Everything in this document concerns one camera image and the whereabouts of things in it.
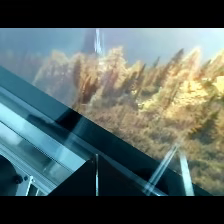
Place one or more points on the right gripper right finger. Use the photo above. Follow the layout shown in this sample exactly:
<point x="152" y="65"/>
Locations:
<point x="111" y="183"/>

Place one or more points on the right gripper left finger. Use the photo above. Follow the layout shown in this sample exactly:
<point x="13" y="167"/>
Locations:
<point x="83" y="181"/>

